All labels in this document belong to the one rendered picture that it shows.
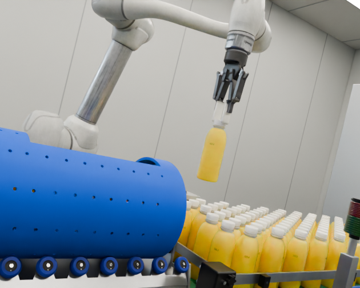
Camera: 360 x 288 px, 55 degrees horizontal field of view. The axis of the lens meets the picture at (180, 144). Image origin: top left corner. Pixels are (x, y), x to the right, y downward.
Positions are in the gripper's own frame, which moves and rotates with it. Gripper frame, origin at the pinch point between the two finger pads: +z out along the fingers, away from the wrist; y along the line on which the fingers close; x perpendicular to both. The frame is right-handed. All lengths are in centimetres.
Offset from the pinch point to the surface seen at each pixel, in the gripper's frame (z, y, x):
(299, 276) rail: 46, 23, 29
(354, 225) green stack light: 24, 39, 23
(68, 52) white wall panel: -47, -271, 19
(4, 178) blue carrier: 27, 15, -62
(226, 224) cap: 32.6, 15.6, -1.7
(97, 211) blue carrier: 32, 16, -43
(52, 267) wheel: 46, 13, -48
